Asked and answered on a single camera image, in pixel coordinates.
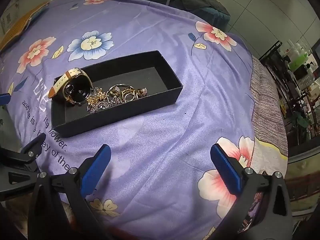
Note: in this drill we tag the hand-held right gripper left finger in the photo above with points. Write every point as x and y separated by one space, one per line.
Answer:
96 172

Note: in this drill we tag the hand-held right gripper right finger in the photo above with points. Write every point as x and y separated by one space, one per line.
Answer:
226 170

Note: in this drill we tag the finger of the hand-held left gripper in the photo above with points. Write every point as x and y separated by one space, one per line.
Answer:
3 98
23 155

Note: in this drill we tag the black rectangular jewelry box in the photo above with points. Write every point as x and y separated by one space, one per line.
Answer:
140 80

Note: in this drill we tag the grey striped bed sheet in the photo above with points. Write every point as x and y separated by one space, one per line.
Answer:
267 110

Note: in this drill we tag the orange woven mat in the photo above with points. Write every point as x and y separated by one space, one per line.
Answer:
22 22

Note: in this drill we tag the cardboard box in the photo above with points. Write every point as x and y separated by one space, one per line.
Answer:
15 2

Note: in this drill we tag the black metal rack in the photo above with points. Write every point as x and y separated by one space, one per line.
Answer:
287 80

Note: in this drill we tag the purple floral blanket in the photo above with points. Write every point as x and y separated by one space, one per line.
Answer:
155 55

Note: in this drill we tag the cluster of plastic bottles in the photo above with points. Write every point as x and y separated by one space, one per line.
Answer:
298 56

